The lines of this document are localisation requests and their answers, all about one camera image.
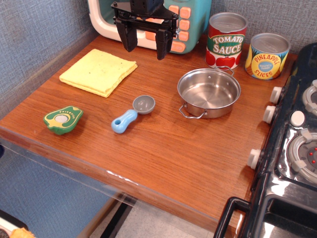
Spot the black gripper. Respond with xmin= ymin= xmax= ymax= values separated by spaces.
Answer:
xmin=111 ymin=0 xmax=178 ymax=60

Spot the blue spoon with grey bowl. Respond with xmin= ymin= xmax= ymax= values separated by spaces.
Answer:
xmin=111 ymin=95 xmax=156 ymax=134

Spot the yellow folded rag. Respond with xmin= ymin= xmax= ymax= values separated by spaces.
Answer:
xmin=59 ymin=49 xmax=138 ymax=98

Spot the white stove knob top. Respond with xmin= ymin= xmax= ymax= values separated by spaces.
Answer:
xmin=270 ymin=87 xmax=283 ymax=104

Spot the white stove knob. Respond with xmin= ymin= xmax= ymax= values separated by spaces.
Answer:
xmin=247 ymin=149 xmax=262 ymax=170
xmin=263 ymin=106 xmax=276 ymax=124
xmin=270 ymin=87 xmax=283 ymax=104

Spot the teal toy microwave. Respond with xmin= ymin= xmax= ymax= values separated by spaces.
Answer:
xmin=87 ymin=0 xmax=212 ymax=54

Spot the tomato sauce can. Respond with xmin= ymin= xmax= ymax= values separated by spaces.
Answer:
xmin=205 ymin=12 xmax=248 ymax=70

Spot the green toy avocado half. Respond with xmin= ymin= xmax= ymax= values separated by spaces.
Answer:
xmin=43 ymin=106 xmax=83 ymax=135

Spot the pineapple slices can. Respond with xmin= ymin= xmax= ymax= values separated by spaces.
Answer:
xmin=245 ymin=33 xmax=291 ymax=80

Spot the white stove knob middle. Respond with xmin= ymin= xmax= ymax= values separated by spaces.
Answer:
xmin=263 ymin=106 xmax=276 ymax=124

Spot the white stove knob bottom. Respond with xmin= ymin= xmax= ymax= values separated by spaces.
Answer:
xmin=247 ymin=149 xmax=262 ymax=170

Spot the black toy stove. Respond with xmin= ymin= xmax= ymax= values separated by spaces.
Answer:
xmin=214 ymin=43 xmax=317 ymax=238

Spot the steel pot with handles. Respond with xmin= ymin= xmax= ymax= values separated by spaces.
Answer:
xmin=177 ymin=67 xmax=241 ymax=119

